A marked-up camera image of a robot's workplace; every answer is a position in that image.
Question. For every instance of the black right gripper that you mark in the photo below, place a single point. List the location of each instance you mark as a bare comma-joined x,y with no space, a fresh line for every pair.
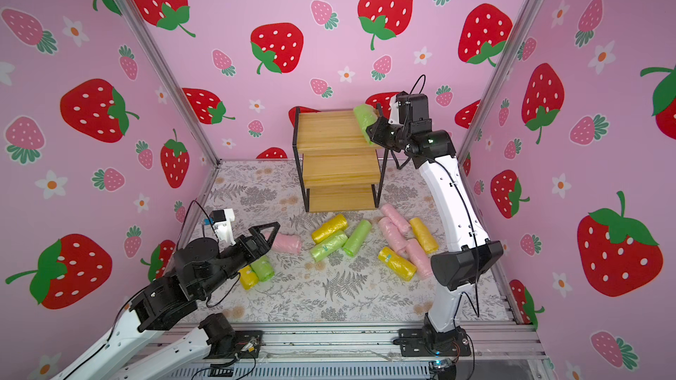
383,130

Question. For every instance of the aluminium front rail frame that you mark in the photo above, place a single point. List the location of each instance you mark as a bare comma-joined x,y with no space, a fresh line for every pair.
387,350

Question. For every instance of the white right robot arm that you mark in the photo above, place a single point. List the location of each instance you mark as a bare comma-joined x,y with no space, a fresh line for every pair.
470,252

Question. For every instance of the pink roll middle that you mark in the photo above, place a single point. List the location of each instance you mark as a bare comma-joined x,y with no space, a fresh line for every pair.
395,240

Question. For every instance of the pink roll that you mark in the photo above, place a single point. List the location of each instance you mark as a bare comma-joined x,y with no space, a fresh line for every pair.
395,240
290,244
399,221
419,258

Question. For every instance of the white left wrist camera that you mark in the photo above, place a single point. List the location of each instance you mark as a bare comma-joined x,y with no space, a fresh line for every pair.
221,222

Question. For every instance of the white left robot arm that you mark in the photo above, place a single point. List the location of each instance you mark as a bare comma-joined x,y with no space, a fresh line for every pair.
200,268

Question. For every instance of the pink roll far left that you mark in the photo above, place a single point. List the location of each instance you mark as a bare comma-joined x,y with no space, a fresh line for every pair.
290,244

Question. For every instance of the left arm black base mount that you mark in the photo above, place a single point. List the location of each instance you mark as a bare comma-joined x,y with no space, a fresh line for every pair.
228,346

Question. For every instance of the yellow roll with teal label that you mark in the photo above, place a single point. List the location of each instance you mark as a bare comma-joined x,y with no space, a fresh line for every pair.
399,265

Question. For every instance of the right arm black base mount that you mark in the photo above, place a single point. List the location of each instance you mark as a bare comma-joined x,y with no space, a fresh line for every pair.
427,342

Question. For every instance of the pink roll lower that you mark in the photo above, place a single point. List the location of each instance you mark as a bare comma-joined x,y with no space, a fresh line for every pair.
419,258

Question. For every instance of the wooden three-tier black-frame shelf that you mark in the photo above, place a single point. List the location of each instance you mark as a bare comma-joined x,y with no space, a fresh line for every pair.
338,170

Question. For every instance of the pink roll upper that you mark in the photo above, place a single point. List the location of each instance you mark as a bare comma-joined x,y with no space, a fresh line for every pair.
399,221

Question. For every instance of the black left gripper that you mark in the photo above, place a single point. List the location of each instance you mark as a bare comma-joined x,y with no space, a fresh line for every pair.
260,248

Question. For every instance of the light green roll with label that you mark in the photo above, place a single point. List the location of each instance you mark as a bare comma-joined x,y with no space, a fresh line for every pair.
329,245

